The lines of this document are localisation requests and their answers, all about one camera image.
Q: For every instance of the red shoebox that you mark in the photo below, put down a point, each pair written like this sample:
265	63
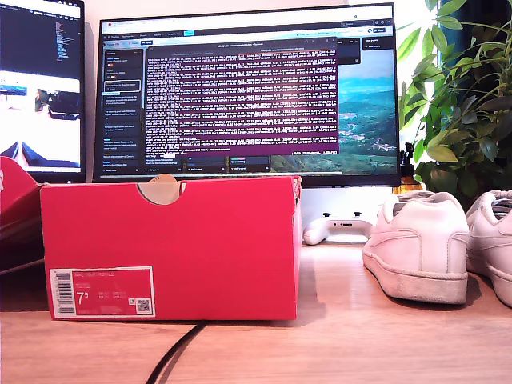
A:
180	248

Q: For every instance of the red shoebox lid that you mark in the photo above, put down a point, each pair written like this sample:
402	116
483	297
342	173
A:
16	200

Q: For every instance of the wide black computer monitor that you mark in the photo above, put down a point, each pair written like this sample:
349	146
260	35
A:
240	100

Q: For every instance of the narrow black computer monitor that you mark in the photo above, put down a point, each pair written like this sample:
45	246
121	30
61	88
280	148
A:
40	48

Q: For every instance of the white leather sneaker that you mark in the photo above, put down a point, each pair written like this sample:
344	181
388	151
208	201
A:
492	248
416	256

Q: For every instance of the green leafy houseplant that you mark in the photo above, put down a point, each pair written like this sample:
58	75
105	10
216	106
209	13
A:
460	120

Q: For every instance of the white game controller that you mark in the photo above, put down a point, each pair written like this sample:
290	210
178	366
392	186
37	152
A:
340	230

